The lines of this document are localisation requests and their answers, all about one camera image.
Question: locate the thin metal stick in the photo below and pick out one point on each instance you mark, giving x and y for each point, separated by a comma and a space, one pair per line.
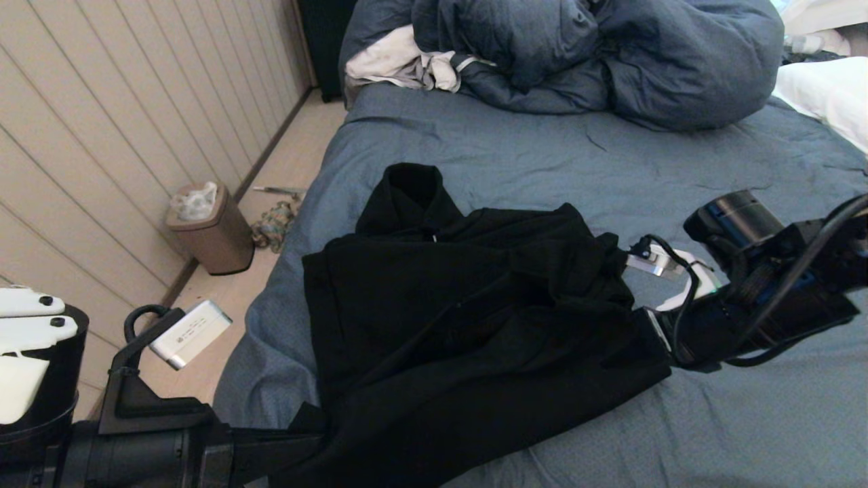
278, 191

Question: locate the black hoodie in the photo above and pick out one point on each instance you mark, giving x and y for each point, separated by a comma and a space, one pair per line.
441, 339

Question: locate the blue-sheeted bed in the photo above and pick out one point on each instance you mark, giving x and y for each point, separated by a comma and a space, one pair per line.
610, 169

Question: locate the brown trash bin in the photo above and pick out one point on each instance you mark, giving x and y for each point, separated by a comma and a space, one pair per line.
224, 247

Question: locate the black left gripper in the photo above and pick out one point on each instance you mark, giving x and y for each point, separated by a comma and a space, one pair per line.
217, 457

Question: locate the crumpled white garment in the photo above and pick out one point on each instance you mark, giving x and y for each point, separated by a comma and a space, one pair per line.
386, 61

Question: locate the clear plastic bin bag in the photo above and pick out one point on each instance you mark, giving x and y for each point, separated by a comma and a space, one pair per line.
196, 203

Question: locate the white pillow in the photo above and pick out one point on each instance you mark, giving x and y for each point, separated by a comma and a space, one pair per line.
834, 95

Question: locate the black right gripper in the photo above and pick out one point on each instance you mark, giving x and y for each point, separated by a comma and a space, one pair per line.
661, 332

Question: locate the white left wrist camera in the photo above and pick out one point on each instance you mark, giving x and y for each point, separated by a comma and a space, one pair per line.
190, 333

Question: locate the white blanket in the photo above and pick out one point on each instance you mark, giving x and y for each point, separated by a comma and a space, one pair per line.
827, 13

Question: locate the black cabinet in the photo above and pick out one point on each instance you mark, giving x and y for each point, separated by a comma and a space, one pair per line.
325, 41

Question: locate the dark blue duvet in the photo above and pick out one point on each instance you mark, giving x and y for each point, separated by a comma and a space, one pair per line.
678, 68

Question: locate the beige crumpled item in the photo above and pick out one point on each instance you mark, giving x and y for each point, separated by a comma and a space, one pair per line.
814, 44

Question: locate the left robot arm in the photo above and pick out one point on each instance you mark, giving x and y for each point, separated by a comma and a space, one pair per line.
102, 454

